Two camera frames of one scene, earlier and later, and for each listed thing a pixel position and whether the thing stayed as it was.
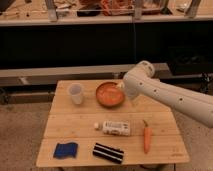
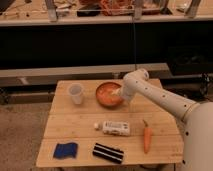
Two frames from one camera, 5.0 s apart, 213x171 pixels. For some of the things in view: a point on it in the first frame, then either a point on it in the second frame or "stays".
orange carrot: [147, 137] stays
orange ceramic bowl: [109, 94] stays
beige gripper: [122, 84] → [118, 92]
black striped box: [108, 153] stays
